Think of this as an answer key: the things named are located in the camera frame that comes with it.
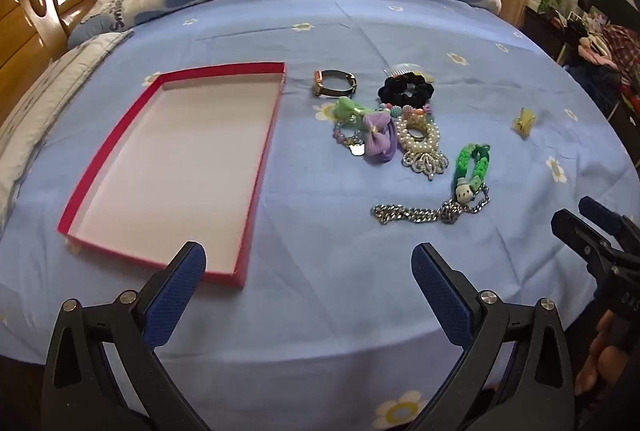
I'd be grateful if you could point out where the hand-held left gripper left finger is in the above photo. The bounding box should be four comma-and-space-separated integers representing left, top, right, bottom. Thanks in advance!
41, 241, 211, 431

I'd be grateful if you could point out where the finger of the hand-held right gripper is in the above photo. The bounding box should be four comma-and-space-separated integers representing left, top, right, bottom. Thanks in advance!
550, 208, 623, 273
578, 196, 632, 238

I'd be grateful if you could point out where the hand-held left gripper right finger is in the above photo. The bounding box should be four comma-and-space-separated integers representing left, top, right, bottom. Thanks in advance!
410, 242, 576, 431

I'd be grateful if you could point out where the silver chain necklace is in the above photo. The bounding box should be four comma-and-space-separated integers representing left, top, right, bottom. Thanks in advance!
370, 188, 492, 227

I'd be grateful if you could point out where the yellow hair claw clip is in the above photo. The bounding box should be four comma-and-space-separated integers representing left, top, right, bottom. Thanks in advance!
510, 107, 537, 139

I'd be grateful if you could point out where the red shallow cardboard box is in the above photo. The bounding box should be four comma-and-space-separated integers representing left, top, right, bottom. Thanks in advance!
56, 62, 288, 289

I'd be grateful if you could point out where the silver crown brooch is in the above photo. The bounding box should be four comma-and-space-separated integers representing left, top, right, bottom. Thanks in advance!
401, 148, 449, 182

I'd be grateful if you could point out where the green braided bear bracelet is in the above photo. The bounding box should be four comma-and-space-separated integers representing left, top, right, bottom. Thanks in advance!
452, 143, 492, 204

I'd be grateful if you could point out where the purple bow hair clip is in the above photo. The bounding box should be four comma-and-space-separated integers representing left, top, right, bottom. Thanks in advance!
361, 111, 401, 164

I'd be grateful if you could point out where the white pearl bracelet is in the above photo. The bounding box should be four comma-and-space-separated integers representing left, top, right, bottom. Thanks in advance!
395, 118, 443, 152

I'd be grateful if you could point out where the orange green bead bracelet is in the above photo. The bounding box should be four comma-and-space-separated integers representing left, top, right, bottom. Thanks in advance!
334, 97, 373, 124

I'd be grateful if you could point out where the black velvet scrunchie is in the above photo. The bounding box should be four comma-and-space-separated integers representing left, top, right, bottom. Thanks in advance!
377, 72, 436, 108

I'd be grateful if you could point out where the clear plastic hair comb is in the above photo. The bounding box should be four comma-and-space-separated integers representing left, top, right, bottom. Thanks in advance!
382, 62, 427, 80

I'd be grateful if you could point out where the black band gold watch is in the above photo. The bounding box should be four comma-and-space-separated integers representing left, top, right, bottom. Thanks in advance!
313, 69, 358, 98

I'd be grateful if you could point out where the person's right hand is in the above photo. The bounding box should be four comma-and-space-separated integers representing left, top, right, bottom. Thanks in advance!
574, 310, 640, 398

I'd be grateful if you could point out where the blue floral bedsheet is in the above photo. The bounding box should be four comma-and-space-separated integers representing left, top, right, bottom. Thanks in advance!
0, 0, 640, 431

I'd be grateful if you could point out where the pile of clothes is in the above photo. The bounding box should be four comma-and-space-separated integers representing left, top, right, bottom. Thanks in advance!
565, 11, 640, 112

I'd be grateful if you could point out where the grey striped pillow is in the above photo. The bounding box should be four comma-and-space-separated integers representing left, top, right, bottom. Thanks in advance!
0, 31, 136, 232

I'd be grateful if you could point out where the wooden headboard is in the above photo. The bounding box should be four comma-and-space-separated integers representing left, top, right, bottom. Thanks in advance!
0, 0, 143, 126

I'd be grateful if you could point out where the colorful beaded bracelet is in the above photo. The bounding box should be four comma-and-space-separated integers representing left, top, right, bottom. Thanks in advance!
377, 101, 433, 122

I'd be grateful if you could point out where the pastel bead charm bracelet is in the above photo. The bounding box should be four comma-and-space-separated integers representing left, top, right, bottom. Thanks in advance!
331, 121, 368, 158

